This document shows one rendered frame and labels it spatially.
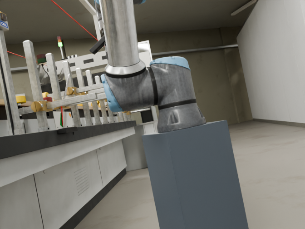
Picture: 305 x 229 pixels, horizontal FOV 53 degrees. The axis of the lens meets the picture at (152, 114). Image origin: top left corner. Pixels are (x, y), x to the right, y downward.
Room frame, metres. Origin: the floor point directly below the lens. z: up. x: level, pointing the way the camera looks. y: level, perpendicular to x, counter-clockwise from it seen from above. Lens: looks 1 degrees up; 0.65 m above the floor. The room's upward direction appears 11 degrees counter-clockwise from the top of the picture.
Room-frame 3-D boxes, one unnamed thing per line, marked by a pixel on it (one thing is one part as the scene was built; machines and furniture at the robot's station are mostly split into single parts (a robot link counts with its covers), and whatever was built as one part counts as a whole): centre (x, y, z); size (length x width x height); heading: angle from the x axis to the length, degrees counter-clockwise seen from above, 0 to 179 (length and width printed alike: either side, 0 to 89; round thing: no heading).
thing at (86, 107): (2.29, 0.48, 0.90); 0.03 x 0.03 x 0.48; 84
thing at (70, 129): (1.71, 0.47, 0.68); 0.22 x 0.05 x 0.05; 174
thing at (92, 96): (1.58, 0.48, 0.83); 0.43 x 0.03 x 0.04; 84
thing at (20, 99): (1.60, 0.67, 0.85); 0.08 x 0.08 x 0.11
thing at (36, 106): (1.57, 0.55, 0.83); 0.13 x 0.06 x 0.05; 174
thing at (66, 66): (2.04, 0.50, 0.91); 0.03 x 0.03 x 0.48; 84
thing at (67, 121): (1.76, 0.50, 0.75); 0.26 x 0.01 x 0.10; 174
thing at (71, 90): (2.07, 0.50, 0.94); 0.13 x 0.06 x 0.05; 174
